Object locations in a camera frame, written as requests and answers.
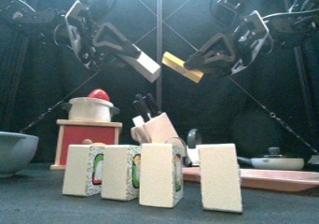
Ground wooden toy knife block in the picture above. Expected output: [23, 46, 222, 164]
[130, 111, 187, 148]

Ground sushi block yellow egg filling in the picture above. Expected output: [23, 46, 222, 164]
[100, 144, 142, 202]

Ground sushi block red green filling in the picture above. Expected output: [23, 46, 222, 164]
[61, 144, 106, 198]

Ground pink plate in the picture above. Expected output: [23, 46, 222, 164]
[180, 166, 319, 193]

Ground red wooden toy stove box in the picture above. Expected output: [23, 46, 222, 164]
[49, 119, 124, 172]

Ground white toy pan with lid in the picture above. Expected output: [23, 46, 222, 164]
[236, 147, 307, 172]

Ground grey-blue bowl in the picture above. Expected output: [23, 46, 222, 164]
[0, 131, 40, 179]

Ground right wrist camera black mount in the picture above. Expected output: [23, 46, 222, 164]
[208, 0, 244, 29]

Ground vertical metal frame pole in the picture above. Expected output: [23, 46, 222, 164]
[156, 0, 163, 111]

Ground black handled toy knife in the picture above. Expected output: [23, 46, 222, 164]
[144, 92, 162, 116]
[132, 100, 150, 123]
[136, 93, 158, 119]

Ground white toy pot black handles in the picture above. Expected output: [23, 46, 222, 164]
[61, 96, 122, 123]

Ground diagonal frame brace wire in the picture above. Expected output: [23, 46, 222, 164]
[120, 0, 319, 156]
[19, 0, 210, 133]

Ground white toy kettle black handle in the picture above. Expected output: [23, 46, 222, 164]
[184, 128, 204, 167]

